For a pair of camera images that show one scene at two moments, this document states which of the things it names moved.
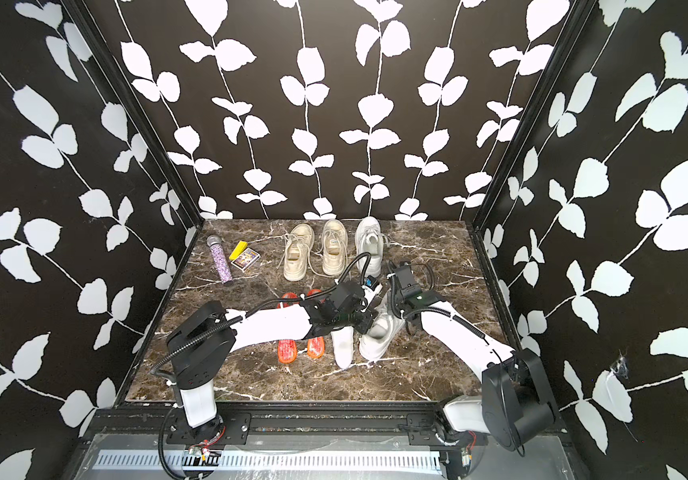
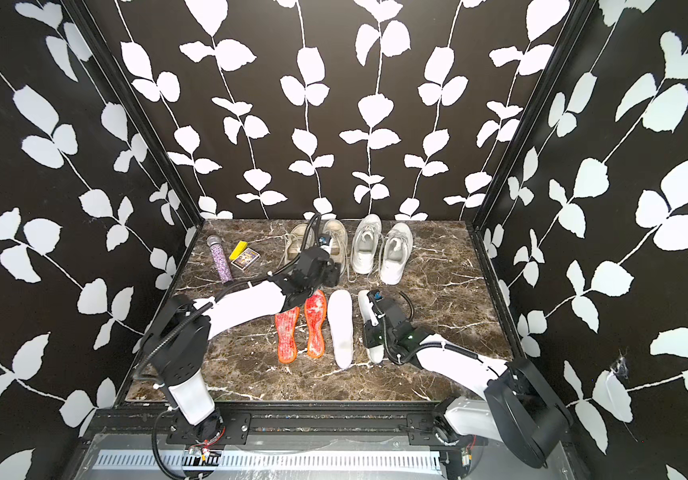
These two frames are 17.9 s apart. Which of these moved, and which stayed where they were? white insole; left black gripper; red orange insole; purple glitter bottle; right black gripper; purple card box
Moved: right black gripper; left black gripper
Stayed: purple glitter bottle; purple card box; red orange insole; white insole
